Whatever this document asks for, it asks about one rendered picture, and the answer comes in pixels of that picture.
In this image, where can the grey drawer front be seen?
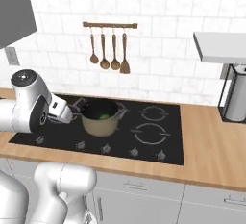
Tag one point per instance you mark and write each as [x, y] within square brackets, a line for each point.
[160, 186]
[208, 199]

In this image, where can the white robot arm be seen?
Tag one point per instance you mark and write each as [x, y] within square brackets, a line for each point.
[29, 103]

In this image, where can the white wall shelf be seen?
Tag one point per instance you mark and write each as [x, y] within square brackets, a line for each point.
[221, 46]

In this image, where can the small wooden spoon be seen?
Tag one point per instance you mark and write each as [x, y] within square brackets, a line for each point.
[93, 58]

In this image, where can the grey hob knob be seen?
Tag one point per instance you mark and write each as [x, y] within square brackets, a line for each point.
[39, 139]

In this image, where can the white wall socket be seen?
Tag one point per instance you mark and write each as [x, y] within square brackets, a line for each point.
[12, 56]

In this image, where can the wooden spatula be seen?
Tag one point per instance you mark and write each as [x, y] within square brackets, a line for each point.
[125, 67]

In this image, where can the wooden utensil rail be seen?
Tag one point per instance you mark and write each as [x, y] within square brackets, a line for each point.
[109, 25]

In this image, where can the beige cooking pot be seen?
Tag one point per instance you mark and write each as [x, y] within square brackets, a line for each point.
[99, 128]

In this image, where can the grey wall cupboard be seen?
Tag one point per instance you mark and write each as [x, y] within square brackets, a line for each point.
[14, 10]

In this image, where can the grey paper towel roll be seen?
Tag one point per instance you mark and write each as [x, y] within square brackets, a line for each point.
[238, 96]

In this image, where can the grey cupboard door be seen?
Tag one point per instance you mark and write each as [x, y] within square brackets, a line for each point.
[211, 216]
[137, 210]

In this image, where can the black hob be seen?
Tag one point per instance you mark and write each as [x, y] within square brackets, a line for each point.
[128, 138]

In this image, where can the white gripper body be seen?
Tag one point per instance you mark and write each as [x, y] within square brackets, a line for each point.
[65, 113]

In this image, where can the green avocado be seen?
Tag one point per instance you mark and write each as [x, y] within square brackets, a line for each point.
[104, 116]

